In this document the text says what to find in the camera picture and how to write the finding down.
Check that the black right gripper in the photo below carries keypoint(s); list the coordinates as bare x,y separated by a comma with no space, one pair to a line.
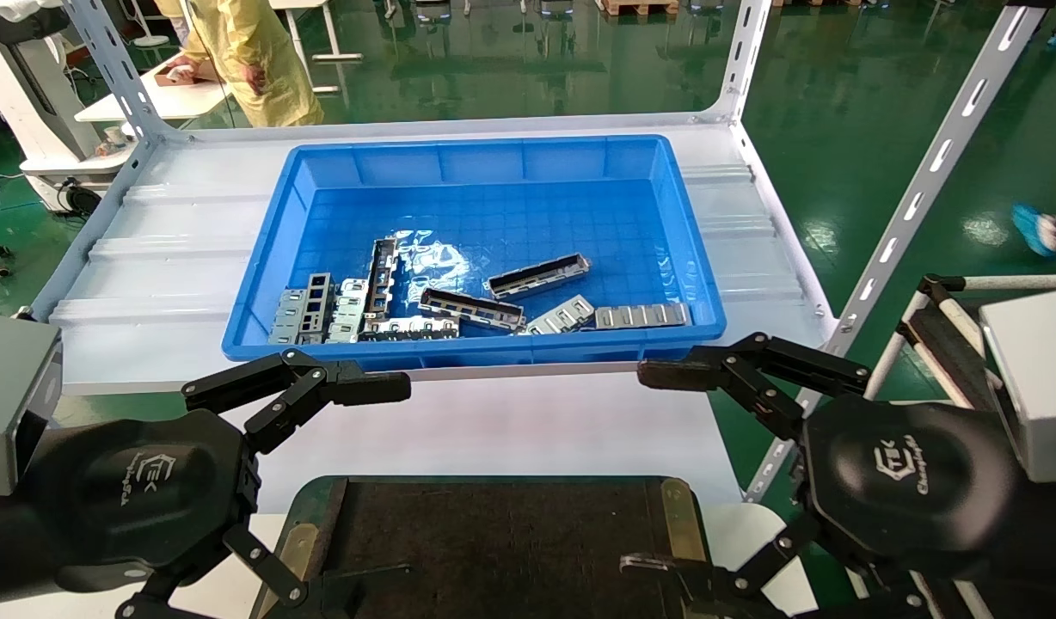
906,481

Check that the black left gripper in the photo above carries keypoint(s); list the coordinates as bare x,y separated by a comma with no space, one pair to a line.
141,490

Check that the grey metal frame part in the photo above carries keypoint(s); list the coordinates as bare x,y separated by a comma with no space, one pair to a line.
537,275

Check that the grey metal part square windows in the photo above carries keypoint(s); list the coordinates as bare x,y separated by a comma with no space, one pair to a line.
319,301

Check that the black container olive rim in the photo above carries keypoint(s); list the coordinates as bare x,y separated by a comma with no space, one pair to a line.
494,542

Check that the flat grey ribbed metal plate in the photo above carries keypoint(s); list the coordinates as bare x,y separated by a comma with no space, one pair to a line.
641,315

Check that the white tube cart black pad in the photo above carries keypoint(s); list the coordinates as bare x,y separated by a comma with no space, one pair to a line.
949,352

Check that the blue plastic bin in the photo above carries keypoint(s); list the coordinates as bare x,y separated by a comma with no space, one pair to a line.
537,215

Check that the foot in blue shoe cover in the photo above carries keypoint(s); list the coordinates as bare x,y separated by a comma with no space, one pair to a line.
1031,228

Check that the white work table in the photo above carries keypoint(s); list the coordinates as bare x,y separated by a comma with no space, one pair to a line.
184,101

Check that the brown cardboard box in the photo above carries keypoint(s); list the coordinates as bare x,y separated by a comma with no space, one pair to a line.
168,79

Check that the person in yellow coat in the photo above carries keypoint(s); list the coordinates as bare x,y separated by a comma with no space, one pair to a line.
253,60

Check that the white table with T-legs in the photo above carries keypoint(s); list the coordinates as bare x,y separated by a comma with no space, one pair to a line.
337,58

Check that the white metal shelf rack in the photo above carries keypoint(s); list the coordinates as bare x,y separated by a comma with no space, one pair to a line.
745,52

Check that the white humanoid robot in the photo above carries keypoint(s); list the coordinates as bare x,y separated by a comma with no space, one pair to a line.
29,94

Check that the wooden pallet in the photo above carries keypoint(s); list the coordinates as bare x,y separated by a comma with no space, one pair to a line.
640,7

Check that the flat grey metal bracket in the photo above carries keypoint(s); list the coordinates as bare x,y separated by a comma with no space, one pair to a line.
287,320

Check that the silver ribbed metal bracket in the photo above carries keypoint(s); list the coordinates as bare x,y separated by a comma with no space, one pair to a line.
347,311
561,315

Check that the long open metal frame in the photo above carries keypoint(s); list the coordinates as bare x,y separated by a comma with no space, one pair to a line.
376,284

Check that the dark open metal frame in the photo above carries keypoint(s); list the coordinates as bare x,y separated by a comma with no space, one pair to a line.
472,311

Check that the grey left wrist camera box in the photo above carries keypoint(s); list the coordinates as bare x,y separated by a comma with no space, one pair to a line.
12,404

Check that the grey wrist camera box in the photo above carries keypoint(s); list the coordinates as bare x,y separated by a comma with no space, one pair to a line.
1035,387
12,404

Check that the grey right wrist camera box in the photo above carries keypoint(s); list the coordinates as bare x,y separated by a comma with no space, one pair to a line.
1035,387

